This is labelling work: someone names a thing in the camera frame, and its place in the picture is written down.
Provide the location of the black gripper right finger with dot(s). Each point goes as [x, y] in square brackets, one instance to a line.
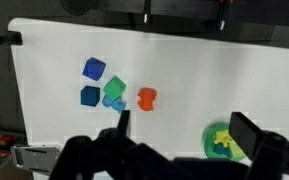
[245, 133]

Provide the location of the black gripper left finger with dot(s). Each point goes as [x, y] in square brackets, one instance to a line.
[124, 122]

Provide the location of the yellow-green block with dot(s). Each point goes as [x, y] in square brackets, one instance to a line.
[235, 150]

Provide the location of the light blue toy block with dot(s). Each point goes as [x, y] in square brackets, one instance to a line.
[116, 104]

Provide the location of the yellow star-shaped block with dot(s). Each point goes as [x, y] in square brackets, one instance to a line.
[222, 137]

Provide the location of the teal block in bowl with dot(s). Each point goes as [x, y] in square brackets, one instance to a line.
[219, 149]

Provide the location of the orange toy block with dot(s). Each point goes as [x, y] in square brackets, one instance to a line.
[146, 98]

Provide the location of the green cube block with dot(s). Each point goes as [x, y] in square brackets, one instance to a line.
[114, 88]

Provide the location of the green plastic bowl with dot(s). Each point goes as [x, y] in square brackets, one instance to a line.
[208, 141]

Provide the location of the dark blue cube block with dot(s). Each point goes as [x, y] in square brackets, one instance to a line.
[90, 96]

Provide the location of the bright blue cube block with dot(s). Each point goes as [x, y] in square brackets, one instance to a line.
[94, 69]

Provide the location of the black clamp at table edge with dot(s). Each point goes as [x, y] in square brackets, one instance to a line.
[11, 38]

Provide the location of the grey metal bracket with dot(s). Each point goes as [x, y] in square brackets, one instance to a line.
[39, 159]

